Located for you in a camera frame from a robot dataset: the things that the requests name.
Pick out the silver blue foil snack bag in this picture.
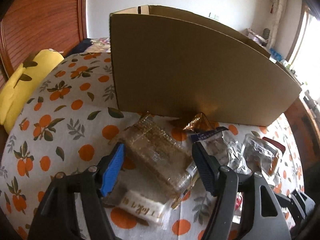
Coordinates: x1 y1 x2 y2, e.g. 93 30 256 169
189 126 252 175

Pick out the brown grain cracker pack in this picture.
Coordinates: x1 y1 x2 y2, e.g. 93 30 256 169
118 115 199 209

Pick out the orange print bed sheet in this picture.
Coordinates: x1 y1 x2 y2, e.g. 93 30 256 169
1 53 305 239

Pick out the gold brown foil wrapper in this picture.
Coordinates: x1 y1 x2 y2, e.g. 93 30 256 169
169 112 219 133

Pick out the clear silver snack pouch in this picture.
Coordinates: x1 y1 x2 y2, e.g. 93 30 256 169
241 134 283 177

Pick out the small white candy pack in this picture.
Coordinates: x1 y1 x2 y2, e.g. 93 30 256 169
118 190 167 225

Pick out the red snack packet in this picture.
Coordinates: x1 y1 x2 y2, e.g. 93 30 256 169
263 137 286 154

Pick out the wooden side cabinet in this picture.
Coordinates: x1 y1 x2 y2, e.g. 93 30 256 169
285 97 320 170

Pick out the brown cardboard box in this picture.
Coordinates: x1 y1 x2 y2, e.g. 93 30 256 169
109 5 302 126

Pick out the floral quilt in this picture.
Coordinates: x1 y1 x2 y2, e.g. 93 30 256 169
64 36 111 55

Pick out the yellow plush pillow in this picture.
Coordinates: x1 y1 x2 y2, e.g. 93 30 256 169
0 49 64 133

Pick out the clutter on cabinet top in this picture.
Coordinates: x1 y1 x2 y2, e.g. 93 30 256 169
241 27 320 111

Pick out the wooden headboard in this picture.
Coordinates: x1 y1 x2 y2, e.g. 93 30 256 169
1 0 87 85

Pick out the white wall switch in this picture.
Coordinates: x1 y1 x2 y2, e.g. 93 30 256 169
208 12 220 22

